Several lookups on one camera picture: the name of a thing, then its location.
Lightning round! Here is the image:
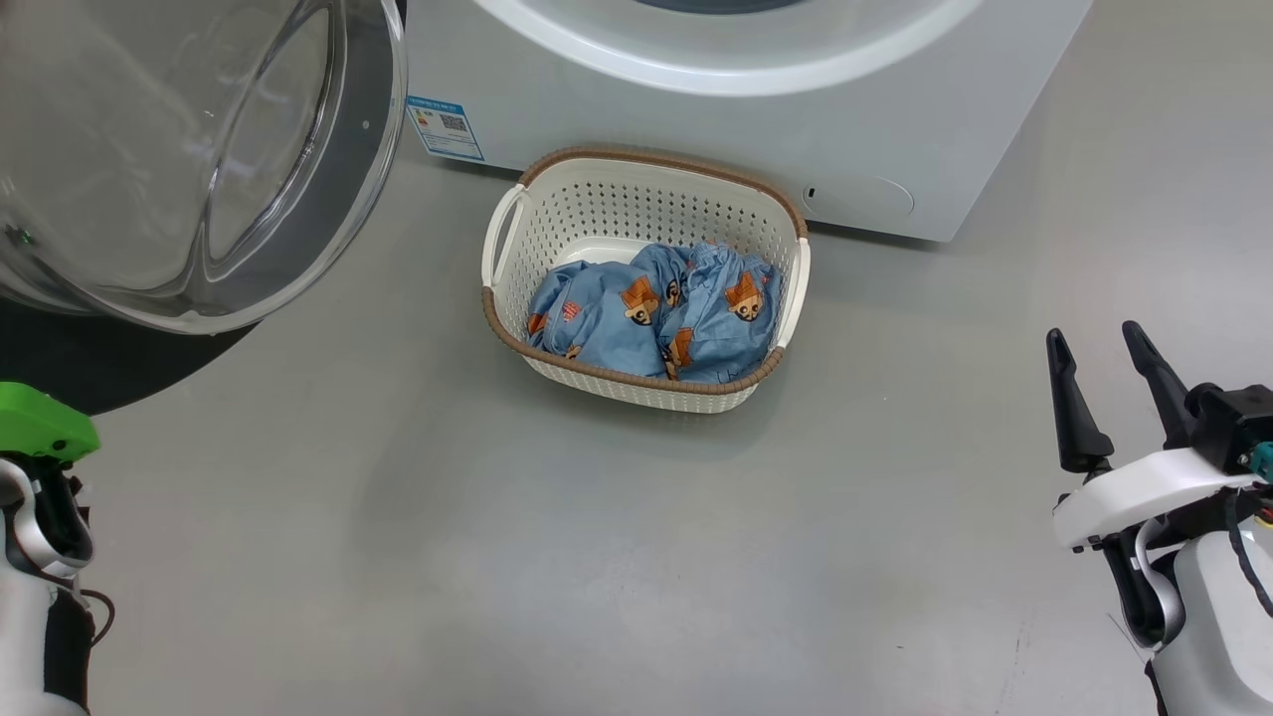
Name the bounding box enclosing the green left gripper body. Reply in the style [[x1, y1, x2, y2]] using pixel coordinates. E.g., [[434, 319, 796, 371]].
[[0, 381, 101, 464]]

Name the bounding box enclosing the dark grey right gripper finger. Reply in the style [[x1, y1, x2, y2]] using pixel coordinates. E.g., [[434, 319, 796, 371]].
[[1045, 327, 1116, 475], [1121, 319, 1200, 449]]

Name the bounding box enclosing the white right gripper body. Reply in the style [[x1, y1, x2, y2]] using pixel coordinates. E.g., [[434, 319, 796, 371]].
[[1052, 447, 1265, 553]]

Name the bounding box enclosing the dark round glass washer door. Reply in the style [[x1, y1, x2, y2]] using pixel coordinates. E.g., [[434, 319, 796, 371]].
[[0, 0, 410, 418]]

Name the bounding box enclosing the white front-load washing machine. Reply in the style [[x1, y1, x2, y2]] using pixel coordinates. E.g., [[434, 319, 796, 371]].
[[403, 0, 1095, 244]]

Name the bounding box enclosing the cream perforated basket brown rim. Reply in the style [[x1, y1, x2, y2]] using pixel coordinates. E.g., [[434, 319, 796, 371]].
[[481, 147, 813, 415]]

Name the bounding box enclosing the blue energy label sticker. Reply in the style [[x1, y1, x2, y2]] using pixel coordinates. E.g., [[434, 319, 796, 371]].
[[405, 94, 487, 163]]

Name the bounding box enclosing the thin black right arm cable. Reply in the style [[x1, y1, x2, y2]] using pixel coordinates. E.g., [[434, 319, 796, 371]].
[[1224, 487, 1273, 620]]

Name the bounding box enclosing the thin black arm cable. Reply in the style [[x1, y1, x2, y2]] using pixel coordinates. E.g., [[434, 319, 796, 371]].
[[1224, 487, 1273, 620], [78, 585, 117, 649]]

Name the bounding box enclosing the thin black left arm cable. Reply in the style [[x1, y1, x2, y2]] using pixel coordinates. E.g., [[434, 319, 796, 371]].
[[78, 585, 117, 649]]

